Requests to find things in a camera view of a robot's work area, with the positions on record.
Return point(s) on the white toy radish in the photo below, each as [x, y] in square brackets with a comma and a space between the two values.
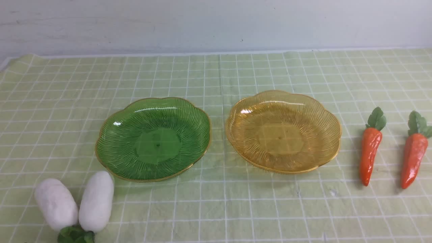
[94, 212]
[56, 203]

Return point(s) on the orange toy carrot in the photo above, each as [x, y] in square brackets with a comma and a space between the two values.
[415, 147]
[371, 139]

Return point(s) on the amber ribbed plastic plate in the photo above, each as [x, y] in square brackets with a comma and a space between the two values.
[283, 132]

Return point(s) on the green ribbed plastic plate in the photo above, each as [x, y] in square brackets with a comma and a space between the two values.
[153, 139]

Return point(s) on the green checkered tablecloth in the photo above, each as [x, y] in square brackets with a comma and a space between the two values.
[52, 110]

